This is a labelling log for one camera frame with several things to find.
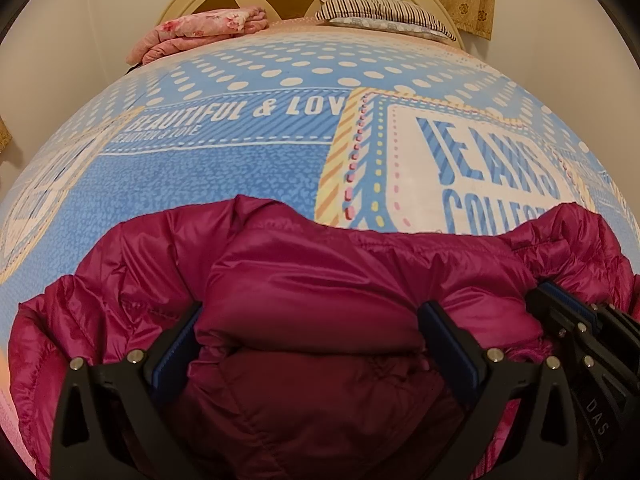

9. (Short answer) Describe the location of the striped pillow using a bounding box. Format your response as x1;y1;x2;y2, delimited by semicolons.
314;0;457;43

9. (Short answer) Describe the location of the magenta puffer jacket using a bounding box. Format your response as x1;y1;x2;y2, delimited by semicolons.
7;194;640;480

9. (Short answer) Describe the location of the pink floral folded quilt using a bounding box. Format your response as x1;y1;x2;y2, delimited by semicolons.
125;5;271;66

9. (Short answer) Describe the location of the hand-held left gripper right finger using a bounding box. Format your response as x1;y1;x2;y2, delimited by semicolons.
417;301;581;480

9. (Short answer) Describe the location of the bed with pink-blue blanket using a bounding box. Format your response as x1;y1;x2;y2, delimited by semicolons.
0;17;640;461

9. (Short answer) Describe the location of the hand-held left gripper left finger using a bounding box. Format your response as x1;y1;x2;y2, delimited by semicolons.
50;302;203;480

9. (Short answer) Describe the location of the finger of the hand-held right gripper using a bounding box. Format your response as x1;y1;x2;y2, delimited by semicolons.
525;287;596;361
542;281;640;346

